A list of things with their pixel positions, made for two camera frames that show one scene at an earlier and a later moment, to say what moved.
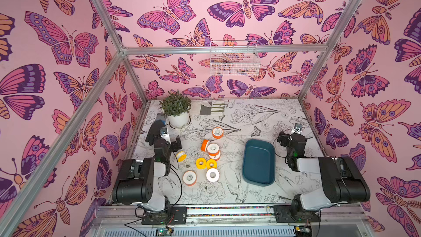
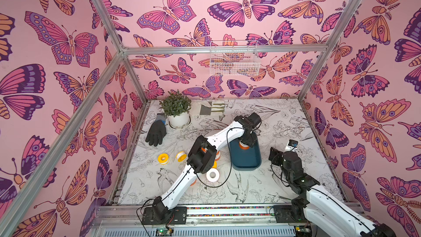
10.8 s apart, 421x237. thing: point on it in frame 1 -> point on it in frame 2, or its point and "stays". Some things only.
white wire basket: [234, 64] stays
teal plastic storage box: [259, 162] -> [245, 159]
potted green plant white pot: [176, 106] stays
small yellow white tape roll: [181, 156] stays
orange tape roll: [216, 157] stays
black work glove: [154, 129] stays
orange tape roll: [217, 133] -> [243, 146]
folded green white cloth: [212, 107] stays
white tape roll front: [210, 179] stays
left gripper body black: [172, 148] -> [250, 140]
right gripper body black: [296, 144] -> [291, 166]
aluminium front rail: [345, 221] stays
